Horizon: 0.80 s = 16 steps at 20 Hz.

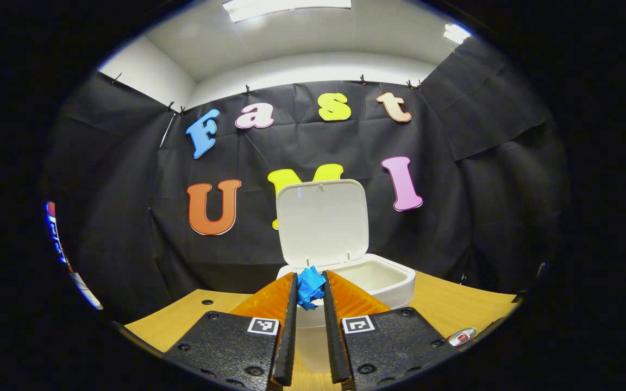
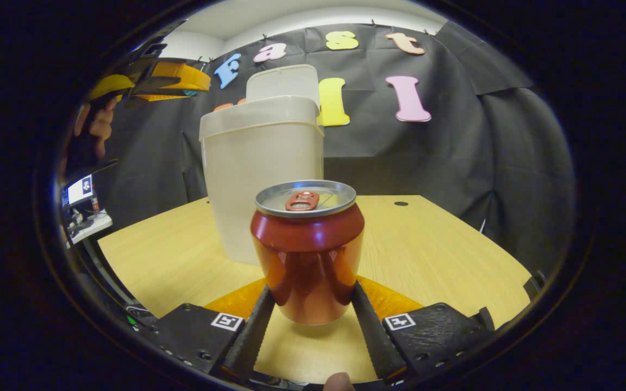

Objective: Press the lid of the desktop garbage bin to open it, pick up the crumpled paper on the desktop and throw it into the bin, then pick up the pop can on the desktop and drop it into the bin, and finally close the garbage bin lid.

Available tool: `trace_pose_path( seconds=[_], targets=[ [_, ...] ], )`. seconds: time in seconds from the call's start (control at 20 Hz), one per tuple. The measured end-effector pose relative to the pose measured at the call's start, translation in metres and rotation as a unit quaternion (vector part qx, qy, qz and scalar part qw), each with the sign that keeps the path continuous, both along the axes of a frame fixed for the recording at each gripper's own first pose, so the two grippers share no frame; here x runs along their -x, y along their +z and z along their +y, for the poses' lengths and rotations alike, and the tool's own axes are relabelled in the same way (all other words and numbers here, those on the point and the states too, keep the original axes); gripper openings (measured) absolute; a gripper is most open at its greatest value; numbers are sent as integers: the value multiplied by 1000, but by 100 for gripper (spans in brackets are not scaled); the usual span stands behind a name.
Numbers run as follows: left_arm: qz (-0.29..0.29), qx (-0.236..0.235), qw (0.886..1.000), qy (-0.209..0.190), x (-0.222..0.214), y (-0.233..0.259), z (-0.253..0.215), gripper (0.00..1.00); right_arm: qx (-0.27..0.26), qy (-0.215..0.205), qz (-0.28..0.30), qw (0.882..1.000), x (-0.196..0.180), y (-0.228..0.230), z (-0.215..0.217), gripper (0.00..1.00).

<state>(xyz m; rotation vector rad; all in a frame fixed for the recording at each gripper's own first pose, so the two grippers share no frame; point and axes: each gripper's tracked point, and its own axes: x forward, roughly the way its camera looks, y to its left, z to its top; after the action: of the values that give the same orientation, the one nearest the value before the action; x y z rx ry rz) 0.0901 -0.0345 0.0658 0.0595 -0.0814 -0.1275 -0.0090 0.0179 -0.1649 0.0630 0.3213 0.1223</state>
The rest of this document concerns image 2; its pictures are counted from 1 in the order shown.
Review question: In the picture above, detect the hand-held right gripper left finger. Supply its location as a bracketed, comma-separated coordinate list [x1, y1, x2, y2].
[150, 278, 277, 383]

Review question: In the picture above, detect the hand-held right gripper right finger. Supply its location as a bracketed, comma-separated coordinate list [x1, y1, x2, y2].
[350, 276, 497, 383]

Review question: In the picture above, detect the red pop can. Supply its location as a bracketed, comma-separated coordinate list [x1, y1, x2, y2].
[251, 180, 366, 326]

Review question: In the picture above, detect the white desktop garbage bin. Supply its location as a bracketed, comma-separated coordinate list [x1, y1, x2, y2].
[199, 64, 325, 267]

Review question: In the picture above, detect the wooden desktop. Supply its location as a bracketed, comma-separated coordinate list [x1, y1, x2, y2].
[98, 194, 532, 385]

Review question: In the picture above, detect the computer monitor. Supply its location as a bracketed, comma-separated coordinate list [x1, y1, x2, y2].
[62, 174, 96, 210]

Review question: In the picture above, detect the white side table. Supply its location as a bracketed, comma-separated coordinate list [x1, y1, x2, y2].
[66, 209, 114, 243]

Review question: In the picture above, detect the black backdrop cloth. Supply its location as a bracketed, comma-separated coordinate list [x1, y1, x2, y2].
[90, 22, 577, 272]

